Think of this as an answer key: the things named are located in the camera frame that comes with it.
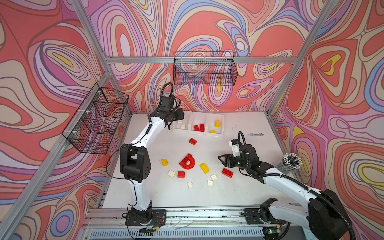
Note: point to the cup of pens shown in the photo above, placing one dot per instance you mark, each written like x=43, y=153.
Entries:
x=289, y=163

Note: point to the black wire basket left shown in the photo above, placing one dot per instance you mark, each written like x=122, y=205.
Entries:
x=99, y=121

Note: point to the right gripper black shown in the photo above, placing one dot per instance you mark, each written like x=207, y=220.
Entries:
x=227, y=157

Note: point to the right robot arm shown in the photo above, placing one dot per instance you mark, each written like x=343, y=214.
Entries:
x=319, y=211

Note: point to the small pen on table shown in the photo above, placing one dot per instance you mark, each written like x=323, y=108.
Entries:
x=256, y=134

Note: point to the right white plastic bin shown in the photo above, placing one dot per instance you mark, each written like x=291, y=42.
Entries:
x=211, y=125

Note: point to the left white plastic bin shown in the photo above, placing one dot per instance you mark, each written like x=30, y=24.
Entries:
x=176, y=128

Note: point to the red arch lego piece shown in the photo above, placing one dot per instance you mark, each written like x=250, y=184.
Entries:
x=188, y=162

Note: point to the middle white plastic bin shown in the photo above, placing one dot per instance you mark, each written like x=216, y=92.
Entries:
x=197, y=118

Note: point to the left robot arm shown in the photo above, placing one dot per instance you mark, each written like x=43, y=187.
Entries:
x=135, y=164

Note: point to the black wire basket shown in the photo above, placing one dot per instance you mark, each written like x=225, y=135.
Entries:
x=204, y=68
x=99, y=121

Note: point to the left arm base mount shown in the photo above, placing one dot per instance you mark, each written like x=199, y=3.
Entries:
x=144, y=223

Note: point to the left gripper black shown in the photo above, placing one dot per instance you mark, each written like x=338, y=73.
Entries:
x=180, y=115

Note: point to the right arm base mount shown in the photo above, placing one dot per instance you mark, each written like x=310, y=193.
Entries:
x=274, y=229

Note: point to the black wire basket back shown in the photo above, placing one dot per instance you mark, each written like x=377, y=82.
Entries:
x=204, y=68

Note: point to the white plastic bin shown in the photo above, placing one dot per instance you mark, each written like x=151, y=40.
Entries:
x=176, y=128
x=197, y=118
x=211, y=125

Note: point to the red square lego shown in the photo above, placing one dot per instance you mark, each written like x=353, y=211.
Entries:
x=181, y=174

